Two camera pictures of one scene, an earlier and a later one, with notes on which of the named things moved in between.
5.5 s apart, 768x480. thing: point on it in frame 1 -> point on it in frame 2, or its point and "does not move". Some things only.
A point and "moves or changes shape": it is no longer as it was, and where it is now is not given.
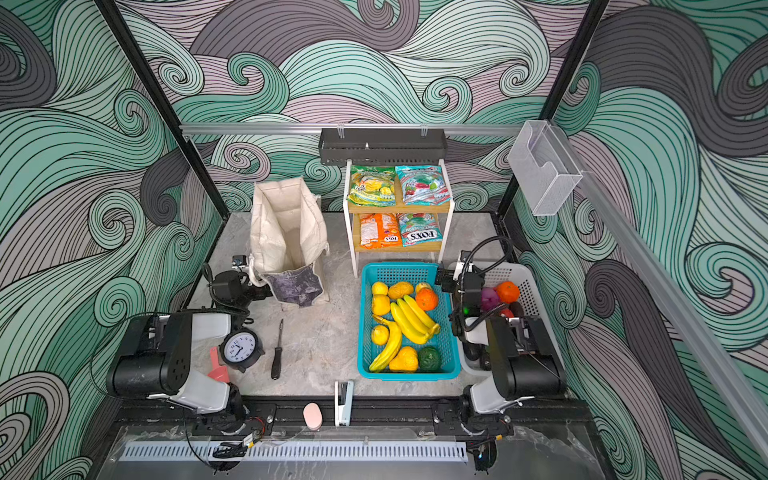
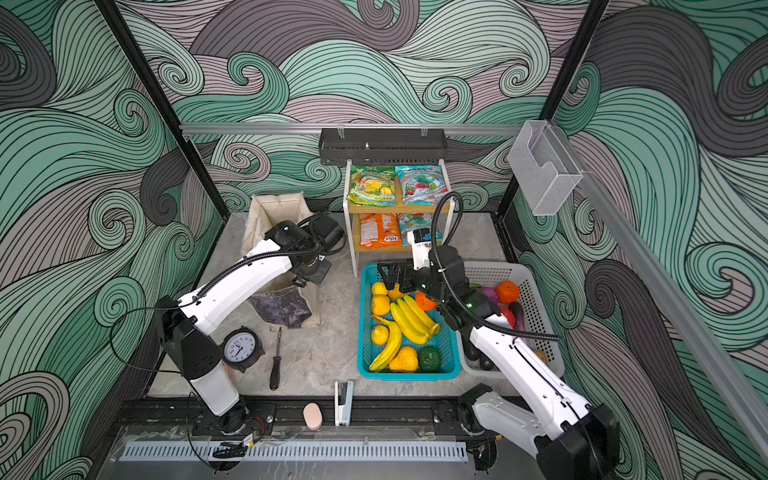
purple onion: x=489 y=299 does not move
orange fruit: x=427 y=299 does not move
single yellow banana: x=392 y=349 does not move
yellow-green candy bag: x=372 y=186 does not move
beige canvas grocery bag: x=287 y=242 moves or changes shape
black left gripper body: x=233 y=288 -> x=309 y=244
